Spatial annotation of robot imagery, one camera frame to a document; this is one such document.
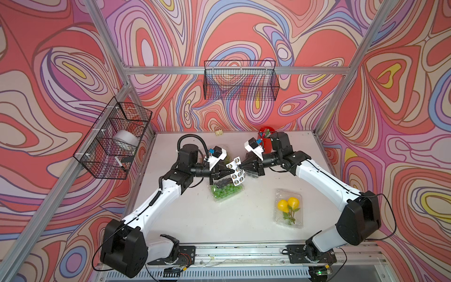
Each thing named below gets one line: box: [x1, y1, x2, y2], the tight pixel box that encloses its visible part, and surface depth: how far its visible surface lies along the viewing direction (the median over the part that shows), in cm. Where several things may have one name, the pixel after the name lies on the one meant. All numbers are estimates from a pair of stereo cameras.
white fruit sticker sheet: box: [225, 156, 246, 187], surface depth 72 cm
